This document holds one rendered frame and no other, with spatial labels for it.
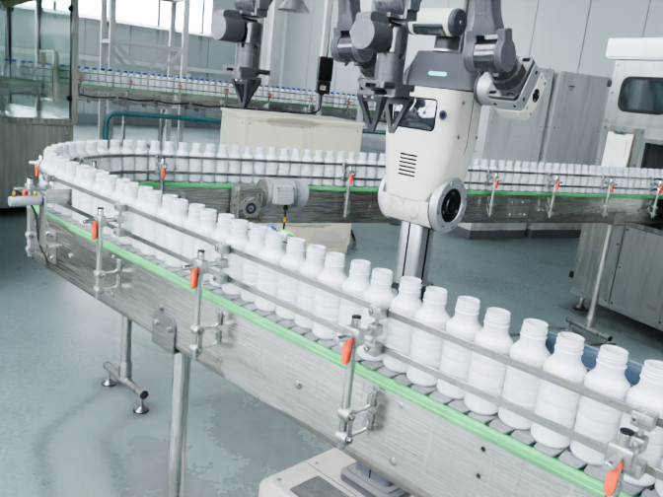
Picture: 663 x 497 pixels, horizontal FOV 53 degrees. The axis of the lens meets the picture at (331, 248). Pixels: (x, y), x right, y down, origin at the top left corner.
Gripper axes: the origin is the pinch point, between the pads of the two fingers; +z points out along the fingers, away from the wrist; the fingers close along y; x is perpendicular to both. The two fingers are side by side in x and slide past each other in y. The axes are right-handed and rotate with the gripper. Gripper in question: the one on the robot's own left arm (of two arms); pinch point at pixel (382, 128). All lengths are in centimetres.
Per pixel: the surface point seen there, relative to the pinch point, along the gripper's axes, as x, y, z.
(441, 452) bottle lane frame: -37, -19, 48
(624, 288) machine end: 76, 370, 102
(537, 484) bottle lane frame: -54, -19, 46
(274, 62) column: 847, 679, -53
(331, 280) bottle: -6.5, -16.2, 28.4
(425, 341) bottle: -29.6, -16.6, 32.5
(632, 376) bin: -43, 46, 48
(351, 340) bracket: -21.0, -25.2, 33.7
